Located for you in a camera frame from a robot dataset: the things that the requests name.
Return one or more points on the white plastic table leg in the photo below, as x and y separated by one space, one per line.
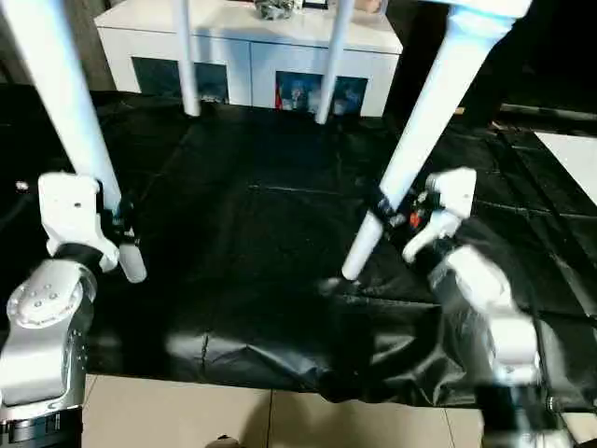
56 75
188 56
429 121
334 56

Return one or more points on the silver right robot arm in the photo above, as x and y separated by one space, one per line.
490 308

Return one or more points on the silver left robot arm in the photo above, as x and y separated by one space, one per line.
47 327

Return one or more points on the black work mat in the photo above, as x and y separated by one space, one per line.
261 243

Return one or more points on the white side table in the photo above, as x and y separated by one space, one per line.
574 159

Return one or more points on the dark grey curtain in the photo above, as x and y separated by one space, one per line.
89 9

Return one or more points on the white cabinet with glass doors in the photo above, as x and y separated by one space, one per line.
233 33

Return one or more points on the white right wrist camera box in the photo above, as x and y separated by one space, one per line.
452 191

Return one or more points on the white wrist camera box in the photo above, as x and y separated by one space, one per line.
452 191
70 215

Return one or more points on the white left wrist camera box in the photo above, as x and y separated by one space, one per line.
70 215

